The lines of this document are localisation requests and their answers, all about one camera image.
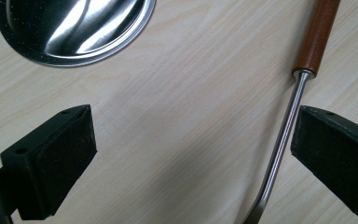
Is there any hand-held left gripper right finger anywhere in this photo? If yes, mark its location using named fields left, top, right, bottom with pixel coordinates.
left=290, top=105, right=358, bottom=222

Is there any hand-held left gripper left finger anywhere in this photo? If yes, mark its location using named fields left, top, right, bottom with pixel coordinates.
left=0, top=104, right=98, bottom=221

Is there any wooden-handled metal spatula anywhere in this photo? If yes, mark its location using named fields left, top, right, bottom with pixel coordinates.
left=242, top=0, right=342, bottom=224

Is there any stainless steel bowl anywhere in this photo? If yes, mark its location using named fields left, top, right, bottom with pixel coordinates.
left=0, top=0, right=158, bottom=68

